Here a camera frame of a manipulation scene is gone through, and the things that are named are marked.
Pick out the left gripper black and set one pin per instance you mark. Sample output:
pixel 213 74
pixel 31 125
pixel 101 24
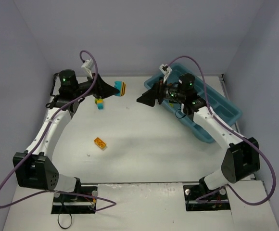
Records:
pixel 97 85

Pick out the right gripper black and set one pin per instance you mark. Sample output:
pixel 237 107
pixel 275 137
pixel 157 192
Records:
pixel 158 92

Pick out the green yellow blue lego stack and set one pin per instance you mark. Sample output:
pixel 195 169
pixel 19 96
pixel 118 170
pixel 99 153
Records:
pixel 99 103

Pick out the orange yellow lego brick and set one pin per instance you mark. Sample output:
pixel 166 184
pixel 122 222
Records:
pixel 100 143

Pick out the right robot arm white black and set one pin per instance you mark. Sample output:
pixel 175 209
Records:
pixel 241 157

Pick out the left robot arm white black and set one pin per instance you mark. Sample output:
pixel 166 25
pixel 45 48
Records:
pixel 34 167

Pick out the teal divided plastic tray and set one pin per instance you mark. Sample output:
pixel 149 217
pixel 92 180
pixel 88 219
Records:
pixel 190 97

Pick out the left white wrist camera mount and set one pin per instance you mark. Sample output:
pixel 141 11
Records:
pixel 87 67

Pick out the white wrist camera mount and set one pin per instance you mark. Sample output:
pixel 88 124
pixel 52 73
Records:
pixel 166 70
pixel 87 67

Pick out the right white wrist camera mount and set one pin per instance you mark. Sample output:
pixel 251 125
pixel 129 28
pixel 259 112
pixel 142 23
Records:
pixel 166 70

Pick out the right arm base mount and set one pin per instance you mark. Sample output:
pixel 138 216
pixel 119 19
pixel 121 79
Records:
pixel 198 200

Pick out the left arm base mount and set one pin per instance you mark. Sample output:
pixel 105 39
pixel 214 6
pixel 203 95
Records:
pixel 69 204

